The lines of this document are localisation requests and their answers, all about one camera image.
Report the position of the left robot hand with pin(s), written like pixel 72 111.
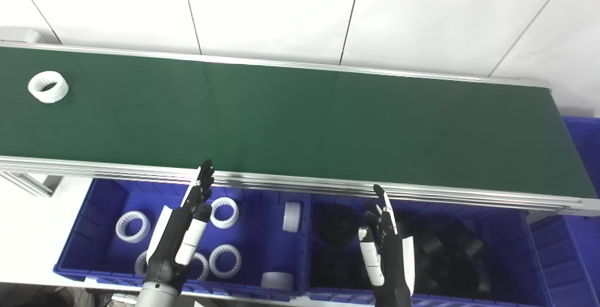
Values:
pixel 168 246

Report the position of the black round gear part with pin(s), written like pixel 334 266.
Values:
pixel 468 246
pixel 338 225
pixel 430 242
pixel 337 269
pixel 459 276

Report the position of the blue bin with white parts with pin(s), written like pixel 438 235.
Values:
pixel 262 218

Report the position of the green conveyor belt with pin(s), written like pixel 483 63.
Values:
pixel 300 119
pixel 328 186

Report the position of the aluminium conveyor leg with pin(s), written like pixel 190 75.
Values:
pixel 28 183

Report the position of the blue bin with black parts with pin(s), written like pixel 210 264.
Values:
pixel 511 250

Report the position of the grey conveyor end housing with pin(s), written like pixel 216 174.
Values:
pixel 21 35

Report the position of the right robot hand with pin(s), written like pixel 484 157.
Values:
pixel 391 269

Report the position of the empty blue bin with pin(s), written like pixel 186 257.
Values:
pixel 581 250

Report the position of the white solid cylinder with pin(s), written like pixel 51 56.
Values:
pixel 291 217
pixel 276 281

